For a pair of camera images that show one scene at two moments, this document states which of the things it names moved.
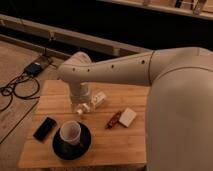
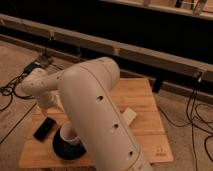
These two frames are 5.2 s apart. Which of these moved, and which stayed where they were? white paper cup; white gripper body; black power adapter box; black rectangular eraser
Moved: white gripper body
Stayed: white paper cup; black rectangular eraser; black power adapter box
